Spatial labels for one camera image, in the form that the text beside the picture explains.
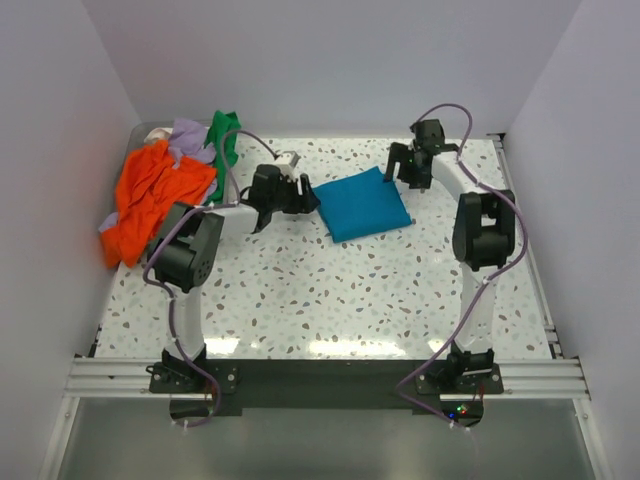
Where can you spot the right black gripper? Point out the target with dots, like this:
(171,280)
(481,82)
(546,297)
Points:
(399,153)

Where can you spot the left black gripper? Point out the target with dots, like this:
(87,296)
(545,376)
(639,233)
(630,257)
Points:
(305,202)

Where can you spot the blue t shirt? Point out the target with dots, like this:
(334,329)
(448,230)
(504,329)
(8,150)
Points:
(361,205)

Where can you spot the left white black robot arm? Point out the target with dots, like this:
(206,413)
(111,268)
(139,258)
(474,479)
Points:
(182,255)

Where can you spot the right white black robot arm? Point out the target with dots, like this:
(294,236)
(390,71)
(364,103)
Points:
(483,239)

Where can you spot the green t shirt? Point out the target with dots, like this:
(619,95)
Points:
(222,136)

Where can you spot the lilac t shirt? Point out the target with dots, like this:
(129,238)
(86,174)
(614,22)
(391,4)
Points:
(188,140)

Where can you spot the orange t shirt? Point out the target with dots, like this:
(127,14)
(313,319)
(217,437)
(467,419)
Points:
(150,183)

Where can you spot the pale pink t shirt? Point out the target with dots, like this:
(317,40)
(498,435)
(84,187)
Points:
(158,134)

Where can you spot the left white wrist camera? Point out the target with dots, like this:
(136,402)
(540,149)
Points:
(286,162)

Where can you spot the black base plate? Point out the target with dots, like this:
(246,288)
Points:
(226,387)

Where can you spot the aluminium frame rail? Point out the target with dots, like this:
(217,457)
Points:
(522,379)

